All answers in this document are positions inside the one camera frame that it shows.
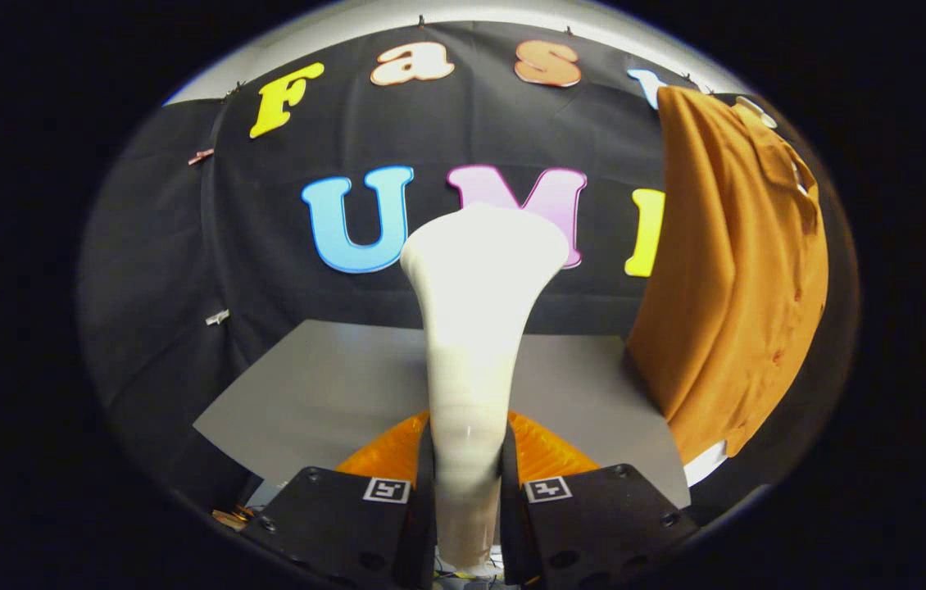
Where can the white clip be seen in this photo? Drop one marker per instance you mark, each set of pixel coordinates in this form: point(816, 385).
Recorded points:
point(217, 316)

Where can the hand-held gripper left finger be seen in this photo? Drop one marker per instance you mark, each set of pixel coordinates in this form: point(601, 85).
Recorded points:
point(427, 524)

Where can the white mannequin torso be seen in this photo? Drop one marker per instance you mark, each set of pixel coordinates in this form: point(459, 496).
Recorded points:
point(705, 467)

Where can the pink clip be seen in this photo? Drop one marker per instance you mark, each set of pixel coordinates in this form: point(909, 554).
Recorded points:
point(201, 156)

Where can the orange button-up shirt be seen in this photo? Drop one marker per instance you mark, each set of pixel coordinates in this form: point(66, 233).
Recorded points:
point(733, 270)

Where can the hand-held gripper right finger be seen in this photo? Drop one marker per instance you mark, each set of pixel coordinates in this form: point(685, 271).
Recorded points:
point(510, 524)

